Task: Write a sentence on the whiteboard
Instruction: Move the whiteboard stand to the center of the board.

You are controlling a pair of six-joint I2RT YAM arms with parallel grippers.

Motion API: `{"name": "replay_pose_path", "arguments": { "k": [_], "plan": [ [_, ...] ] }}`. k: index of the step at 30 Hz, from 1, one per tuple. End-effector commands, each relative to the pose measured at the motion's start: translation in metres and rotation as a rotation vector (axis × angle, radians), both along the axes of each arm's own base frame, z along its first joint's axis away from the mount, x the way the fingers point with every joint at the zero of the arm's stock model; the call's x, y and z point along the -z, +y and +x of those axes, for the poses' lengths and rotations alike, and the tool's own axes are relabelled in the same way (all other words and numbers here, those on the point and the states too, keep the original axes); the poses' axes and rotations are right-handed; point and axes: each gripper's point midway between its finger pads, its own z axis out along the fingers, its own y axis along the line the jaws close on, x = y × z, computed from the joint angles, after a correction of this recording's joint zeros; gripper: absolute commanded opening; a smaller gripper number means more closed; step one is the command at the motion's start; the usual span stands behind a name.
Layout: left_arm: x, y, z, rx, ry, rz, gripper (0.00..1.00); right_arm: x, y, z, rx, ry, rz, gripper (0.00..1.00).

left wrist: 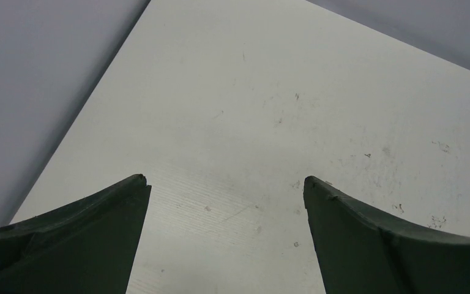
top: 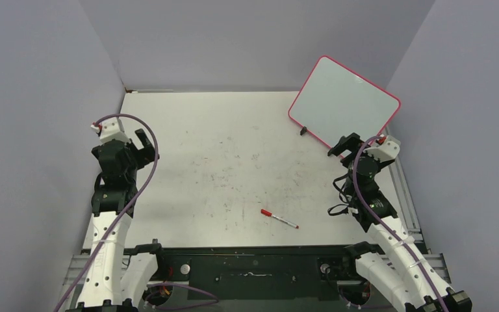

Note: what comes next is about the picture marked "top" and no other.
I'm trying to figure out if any pink framed whiteboard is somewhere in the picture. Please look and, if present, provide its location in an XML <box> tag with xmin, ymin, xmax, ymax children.
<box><xmin>287</xmin><ymin>55</ymin><xmax>402</xmax><ymax>148</ymax></box>

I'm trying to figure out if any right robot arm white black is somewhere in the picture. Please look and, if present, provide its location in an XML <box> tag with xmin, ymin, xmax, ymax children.
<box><xmin>328</xmin><ymin>133</ymin><xmax>472</xmax><ymax>311</ymax></box>

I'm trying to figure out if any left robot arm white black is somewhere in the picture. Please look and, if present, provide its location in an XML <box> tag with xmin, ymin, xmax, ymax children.
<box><xmin>74</xmin><ymin>129</ymin><xmax>168</xmax><ymax>311</ymax></box>

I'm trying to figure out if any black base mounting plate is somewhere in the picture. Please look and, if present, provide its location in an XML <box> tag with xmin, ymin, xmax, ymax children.
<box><xmin>150</xmin><ymin>245</ymin><xmax>371</xmax><ymax>301</ymax></box>

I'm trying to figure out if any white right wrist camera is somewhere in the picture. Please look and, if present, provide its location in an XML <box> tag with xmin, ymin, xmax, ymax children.
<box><xmin>364</xmin><ymin>135</ymin><xmax>401</xmax><ymax>163</ymax></box>

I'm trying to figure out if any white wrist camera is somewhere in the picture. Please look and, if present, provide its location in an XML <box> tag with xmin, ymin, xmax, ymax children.
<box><xmin>364</xmin><ymin>135</ymin><xmax>401</xmax><ymax>163</ymax></box>
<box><xmin>90</xmin><ymin>117</ymin><xmax>131</xmax><ymax>144</ymax></box>

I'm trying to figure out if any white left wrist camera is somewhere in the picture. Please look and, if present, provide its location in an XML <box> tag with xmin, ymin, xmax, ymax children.
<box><xmin>90</xmin><ymin>117</ymin><xmax>131</xmax><ymax>144</ymax></box>

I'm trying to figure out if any aluminium right side rail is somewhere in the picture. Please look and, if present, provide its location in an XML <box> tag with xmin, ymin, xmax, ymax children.
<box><xmin>385</xmin><ymin>127</ymin><xmax>425</xmax><ymax>243</ymax></box>

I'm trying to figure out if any aluminium front frame rail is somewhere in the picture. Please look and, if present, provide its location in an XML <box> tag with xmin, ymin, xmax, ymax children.
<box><xmin>62</xmin><ymin>254</ymin><xmax>452</xmax><ymax>286</ymax></box>

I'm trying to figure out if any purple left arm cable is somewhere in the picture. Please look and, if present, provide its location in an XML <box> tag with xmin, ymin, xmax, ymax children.
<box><xmin>54</xmin><ymin>113</ymin><xmax>220</xmax><ymax>312</ymax></box>

